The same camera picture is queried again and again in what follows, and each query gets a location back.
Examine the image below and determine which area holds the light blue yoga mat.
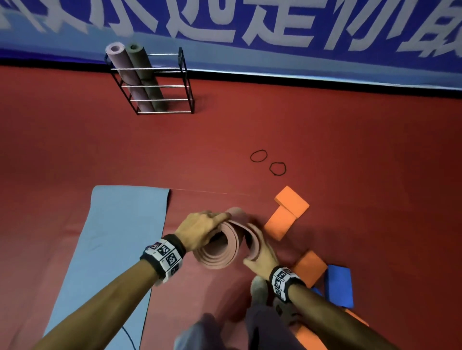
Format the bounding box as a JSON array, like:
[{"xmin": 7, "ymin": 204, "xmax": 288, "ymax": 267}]
[{"xmin": 43, "ymin": 186, "xmax": 170, "ymax": 350}]

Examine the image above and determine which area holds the black cable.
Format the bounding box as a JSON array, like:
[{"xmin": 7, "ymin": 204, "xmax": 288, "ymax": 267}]
[{"xmin": 121, "ymin": 326, "xmax": 138, "ymax": 350}]

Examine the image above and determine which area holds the peach yoga mat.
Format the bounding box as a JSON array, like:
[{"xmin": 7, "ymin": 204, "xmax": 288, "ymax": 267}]
[{"xmin": 193, "ymin": 207, "xmax": 266, "ymax": 270}]

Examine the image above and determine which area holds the green yoga mat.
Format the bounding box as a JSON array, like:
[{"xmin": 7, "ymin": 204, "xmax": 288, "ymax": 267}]
[{"xmin": 125, "ymin": 43, "xmax": 167, "ymax": 112}]

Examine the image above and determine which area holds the person's right hand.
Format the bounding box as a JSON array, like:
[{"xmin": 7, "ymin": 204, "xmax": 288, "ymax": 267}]
[{"xmin": 243, "ymin": 232, "xmax": 281, "ymax": 281}]

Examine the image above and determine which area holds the person's left hand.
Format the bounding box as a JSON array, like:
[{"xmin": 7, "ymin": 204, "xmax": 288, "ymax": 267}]
[{"xmin": 174, "ymin": 211, "xmax": 231, "ymax": 252}]

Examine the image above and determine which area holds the person's right forearm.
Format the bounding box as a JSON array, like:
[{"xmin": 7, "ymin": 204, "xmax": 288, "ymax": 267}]
[{"xmin": 288, "ymin": 283, "xmax": 398, "ymax": 350}]

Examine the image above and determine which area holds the person's white shoe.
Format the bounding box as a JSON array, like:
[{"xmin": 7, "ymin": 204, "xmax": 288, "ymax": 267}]
[{"xmin": 251, "ymin": 275, "xmax": 270, "ymax": 307}]

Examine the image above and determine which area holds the lilac yoga mat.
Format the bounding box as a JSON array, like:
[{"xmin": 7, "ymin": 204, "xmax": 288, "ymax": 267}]
[{"xmin": 105, "ymin": 42, "xmax": 155, "ymax": 113}]

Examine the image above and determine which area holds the person's left forearm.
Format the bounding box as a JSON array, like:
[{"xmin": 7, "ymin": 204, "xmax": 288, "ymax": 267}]
[{"xmin": 32, "ymin": 259, "xmax": 159, "ymax": 350}]

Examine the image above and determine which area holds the black metal mat rack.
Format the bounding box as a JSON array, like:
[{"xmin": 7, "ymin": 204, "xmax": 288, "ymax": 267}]
[{"xmin": 104, "ymin": 47, "xmax": 195, "ymax": 115}]

